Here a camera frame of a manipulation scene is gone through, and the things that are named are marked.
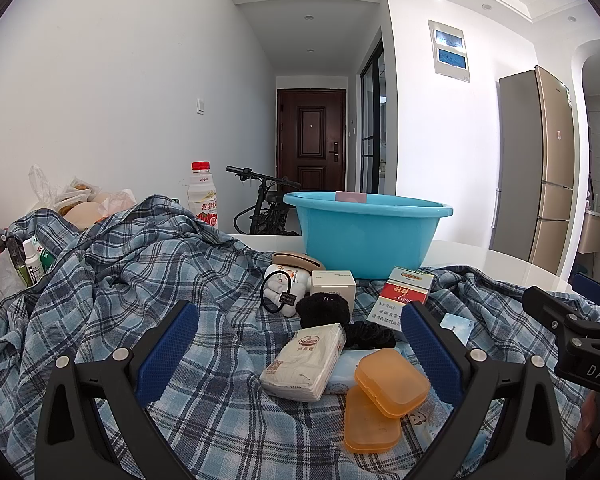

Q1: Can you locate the milk drink bottle red cap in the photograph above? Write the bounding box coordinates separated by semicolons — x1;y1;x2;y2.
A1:
186;161;220;231

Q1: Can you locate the light blue wet wipes pack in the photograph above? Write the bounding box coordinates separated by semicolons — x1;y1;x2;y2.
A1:
400;342;463;433
325;347;406;396

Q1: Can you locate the white astronaut figure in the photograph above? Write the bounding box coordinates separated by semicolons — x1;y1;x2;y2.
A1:
262;265;311;317

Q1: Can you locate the white napkin packet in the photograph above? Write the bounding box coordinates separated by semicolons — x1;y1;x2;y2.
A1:
259;322;348;402

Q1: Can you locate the blue plastic basin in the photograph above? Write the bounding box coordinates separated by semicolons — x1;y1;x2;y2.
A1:
283;191;454;281

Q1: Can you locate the dark brown entrance door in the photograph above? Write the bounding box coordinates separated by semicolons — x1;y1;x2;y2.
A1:
277;88;347;193

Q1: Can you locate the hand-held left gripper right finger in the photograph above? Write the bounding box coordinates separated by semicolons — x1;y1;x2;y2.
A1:
400;302;568;480

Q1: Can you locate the black bicycle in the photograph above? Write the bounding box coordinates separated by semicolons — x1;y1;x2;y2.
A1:
225;165;302;236

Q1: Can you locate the orange soap box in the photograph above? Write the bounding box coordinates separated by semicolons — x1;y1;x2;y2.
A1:
343;347;431;454

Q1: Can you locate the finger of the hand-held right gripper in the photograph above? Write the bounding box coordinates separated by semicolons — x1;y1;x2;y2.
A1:
569;272;600;319
521;285;600;347

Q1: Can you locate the blue plaid cloth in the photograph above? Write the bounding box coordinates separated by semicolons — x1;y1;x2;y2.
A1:
0;194;600;480

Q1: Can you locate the red white cigarette carton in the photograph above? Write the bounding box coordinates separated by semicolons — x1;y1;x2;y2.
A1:
368;266;435;336

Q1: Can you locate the white cardboard box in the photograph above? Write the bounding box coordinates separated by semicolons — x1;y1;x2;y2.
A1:
310;270;357;306

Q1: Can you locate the white green tube bottle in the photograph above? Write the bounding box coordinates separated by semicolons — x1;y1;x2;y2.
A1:
21;237;46;286

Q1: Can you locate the black hair tie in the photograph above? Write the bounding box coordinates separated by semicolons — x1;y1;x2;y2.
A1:
259;266;297;315

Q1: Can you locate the grey wall panel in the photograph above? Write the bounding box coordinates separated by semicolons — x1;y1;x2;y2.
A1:
427;20;471;83

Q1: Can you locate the person's right hand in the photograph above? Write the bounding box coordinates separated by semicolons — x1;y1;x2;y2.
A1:
572;391;600;466

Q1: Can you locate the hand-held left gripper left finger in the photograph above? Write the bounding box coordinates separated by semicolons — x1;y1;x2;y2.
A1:
34;300;201;480

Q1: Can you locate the small light blue sachet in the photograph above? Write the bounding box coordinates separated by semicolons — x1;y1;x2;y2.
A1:
439;312;473;346

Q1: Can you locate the beige case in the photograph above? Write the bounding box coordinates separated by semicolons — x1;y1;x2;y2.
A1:
271;252;326;272

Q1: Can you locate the black framed glass door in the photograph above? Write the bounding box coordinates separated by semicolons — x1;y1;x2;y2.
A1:
359;37;387;196

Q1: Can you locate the black scrunchie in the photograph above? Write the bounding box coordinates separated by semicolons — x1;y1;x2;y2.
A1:
344;321;397;351

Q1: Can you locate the plastic bag of bread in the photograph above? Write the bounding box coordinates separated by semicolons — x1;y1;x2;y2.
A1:
28;164;138;231

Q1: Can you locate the gold refrigerator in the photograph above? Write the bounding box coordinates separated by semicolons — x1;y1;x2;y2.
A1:
489;65;578;277

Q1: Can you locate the dark green bottle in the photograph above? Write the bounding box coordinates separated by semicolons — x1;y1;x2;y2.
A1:
0;232;31;288

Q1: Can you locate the white sink cabinet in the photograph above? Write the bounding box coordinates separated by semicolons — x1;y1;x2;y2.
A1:
577;207;600;256

